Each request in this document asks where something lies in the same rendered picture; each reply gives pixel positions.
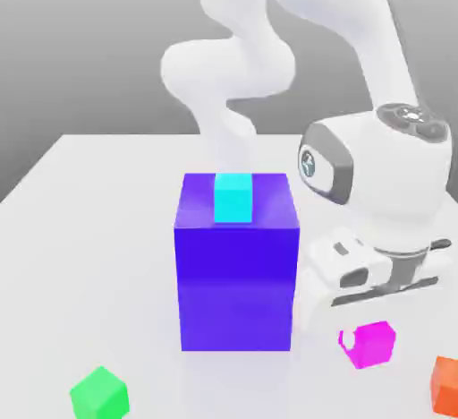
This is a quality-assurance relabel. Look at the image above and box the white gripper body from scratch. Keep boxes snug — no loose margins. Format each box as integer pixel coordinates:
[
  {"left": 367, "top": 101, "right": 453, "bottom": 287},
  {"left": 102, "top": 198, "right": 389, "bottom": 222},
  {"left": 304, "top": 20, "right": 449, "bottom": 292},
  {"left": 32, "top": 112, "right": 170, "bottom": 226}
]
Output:
[{"left": 293, "top": 269, "right": 458, "bottom": 336}]

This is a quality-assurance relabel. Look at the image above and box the small magenta cube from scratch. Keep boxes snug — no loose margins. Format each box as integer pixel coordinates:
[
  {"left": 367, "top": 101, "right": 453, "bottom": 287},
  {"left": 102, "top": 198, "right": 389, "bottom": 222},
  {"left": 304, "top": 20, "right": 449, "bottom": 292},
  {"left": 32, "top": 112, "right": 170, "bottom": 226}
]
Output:
[{"left": 337, "top": 320, "right": 397, "bottom": 371}]

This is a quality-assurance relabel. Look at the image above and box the small orange cube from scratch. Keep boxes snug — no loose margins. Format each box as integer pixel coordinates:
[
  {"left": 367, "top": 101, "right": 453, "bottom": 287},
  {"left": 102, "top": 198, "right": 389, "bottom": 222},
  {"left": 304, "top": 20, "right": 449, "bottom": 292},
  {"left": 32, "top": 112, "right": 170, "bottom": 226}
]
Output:
[{"left": 429, "top": 355, "right": 458, "bottom": 419}]

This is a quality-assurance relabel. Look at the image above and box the small cyan cube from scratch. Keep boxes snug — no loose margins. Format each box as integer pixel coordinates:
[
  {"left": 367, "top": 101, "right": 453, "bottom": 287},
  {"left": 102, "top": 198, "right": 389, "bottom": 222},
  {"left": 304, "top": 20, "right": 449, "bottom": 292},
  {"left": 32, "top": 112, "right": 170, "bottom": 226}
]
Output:
[{"left": 213, "top": 172, "right": 254, "bottom": 226}]

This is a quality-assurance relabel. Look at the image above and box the small green cube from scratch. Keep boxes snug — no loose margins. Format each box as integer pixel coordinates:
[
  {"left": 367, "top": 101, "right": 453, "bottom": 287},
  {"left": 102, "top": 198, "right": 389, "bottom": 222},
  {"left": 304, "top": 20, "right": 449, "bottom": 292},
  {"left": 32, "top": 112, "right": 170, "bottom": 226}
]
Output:
[{"left": 69, "top": 365, "right": 131, "bottom": 419}]

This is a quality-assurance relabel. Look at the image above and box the large blue box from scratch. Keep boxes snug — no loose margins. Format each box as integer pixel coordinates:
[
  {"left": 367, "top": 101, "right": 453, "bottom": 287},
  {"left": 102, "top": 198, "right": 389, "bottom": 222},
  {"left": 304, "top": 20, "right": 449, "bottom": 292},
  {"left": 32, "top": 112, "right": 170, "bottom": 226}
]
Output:
[{"left": 174, "top": 172, "right": 301, "bottom": 353}]

